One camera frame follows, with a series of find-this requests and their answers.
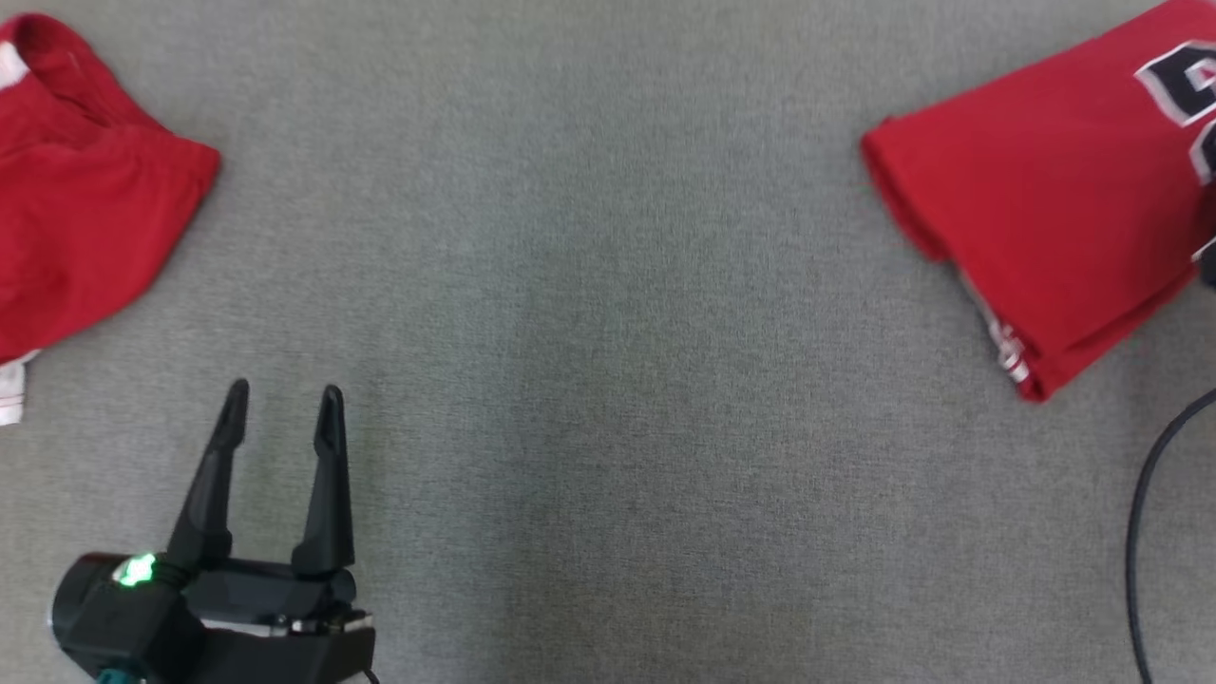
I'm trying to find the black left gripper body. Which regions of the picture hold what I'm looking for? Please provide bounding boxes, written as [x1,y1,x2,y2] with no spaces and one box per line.
[176,557,379,684]

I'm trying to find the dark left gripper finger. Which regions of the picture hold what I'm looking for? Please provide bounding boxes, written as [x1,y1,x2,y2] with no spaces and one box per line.
[290,384,356,579]
[166,378,252,573]

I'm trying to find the red Bulls shorts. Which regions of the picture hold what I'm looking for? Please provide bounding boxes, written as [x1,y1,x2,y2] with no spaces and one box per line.
[0,12,222,427]

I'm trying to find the red basketball jersey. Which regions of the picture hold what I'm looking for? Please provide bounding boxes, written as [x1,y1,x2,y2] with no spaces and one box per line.
[860,0,1216,404]

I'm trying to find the grey fabric sofa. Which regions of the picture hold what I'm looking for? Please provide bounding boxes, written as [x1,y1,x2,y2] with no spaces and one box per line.
[0,0,1216,684]

